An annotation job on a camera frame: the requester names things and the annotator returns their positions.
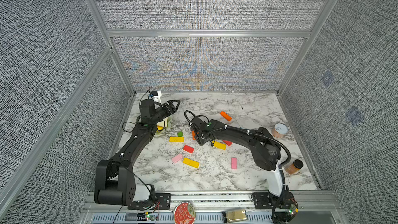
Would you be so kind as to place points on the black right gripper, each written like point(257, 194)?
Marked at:
point(199, 141)

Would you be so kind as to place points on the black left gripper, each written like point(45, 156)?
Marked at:
point(171, 110)

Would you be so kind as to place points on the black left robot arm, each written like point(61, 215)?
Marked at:
point(115, 181)

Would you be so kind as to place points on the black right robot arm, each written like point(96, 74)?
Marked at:
point(268, 154)

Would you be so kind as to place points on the green wavy plate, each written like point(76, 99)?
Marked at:
point(164, 124)

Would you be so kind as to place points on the yellow block centre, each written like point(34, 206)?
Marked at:
point(219, 145)

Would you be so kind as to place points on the yellow block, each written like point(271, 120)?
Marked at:
point(219, 145)
point(191, 163)
point(176, 139)

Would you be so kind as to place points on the red block left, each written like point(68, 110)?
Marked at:
point(188, 149)

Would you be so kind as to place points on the red block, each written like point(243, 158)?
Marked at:
point(227, 143)
point(188, 149)

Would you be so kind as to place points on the yellow block left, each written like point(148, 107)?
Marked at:
point(176, 139)

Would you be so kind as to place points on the red block right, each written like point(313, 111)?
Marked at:
point(227, 143)

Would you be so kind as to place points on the yellow block near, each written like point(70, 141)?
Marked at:
point(191, 163)

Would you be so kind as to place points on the pink block left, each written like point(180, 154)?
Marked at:
point(177, 158)

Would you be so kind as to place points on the pink block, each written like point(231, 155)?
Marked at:
point(234, 163)
point(177, 158)

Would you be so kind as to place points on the pink block right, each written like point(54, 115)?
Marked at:
point(234, 163)

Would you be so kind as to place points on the white lidded cup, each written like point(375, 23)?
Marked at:
point(279, 130)

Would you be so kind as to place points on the red round tin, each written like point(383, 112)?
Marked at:
point(184, 213)

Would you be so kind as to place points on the gold metal box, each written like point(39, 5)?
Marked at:
point(232, 216)

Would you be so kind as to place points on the amber jar black lid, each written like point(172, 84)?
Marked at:
point(294, 167)

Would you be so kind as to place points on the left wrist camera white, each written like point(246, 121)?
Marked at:
point(155, 96)

